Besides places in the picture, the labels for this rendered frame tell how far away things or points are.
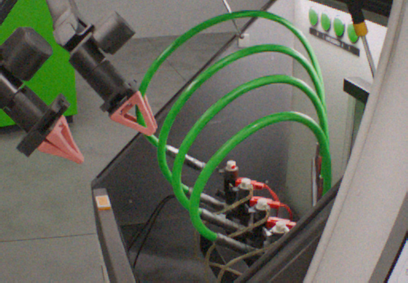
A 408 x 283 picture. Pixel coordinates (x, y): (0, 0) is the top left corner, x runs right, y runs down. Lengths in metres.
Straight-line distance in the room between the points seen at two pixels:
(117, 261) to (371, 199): 0.59
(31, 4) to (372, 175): 3.71
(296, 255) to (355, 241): 0.11
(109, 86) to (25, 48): 0.22
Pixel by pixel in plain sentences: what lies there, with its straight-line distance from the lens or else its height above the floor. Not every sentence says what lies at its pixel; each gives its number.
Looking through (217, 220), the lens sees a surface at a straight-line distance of 0.89.
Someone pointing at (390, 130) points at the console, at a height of 1.36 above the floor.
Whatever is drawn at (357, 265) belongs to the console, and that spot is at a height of 1.19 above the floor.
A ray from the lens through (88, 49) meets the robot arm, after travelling 0.95.
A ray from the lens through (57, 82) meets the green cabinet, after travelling 4.33.
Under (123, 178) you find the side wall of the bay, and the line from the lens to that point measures 1.35.
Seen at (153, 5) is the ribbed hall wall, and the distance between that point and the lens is 7.56.
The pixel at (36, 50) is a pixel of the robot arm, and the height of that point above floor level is 1.42.
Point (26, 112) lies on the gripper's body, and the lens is 0.81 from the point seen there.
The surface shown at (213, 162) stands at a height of 1.26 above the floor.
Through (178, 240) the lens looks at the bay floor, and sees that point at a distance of 1.35.
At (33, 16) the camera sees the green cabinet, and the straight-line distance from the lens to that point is 4.18.
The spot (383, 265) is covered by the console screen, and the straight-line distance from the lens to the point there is 0.63.
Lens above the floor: 1.58
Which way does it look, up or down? 21 degrees down
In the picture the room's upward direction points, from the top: straight up
